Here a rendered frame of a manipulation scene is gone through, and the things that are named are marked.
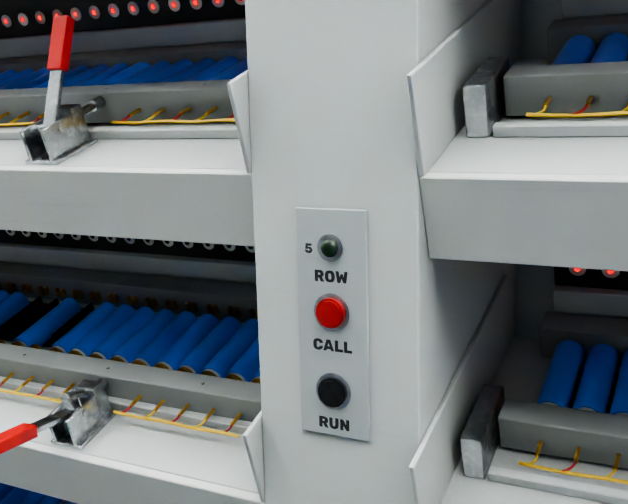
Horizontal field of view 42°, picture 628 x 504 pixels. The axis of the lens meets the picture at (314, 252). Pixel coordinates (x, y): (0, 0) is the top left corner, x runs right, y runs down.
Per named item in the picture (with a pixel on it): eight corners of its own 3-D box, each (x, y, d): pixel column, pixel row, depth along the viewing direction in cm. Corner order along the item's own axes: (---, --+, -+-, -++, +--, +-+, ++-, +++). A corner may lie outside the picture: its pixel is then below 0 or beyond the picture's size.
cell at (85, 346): (140, 323, 67) (90, 369, 62) (123, 321, 68) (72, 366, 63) (134, 304, 66) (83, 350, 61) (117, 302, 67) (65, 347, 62)
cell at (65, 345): (118, 305, 67) (66, 350, 62) (120, 322, 68) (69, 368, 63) (100, 298, 68) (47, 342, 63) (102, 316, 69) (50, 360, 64)
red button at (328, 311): (342, 330, 42) (342, 300, 41) (315, 327, 42) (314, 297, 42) (351, 325, 42) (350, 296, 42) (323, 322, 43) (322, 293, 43)
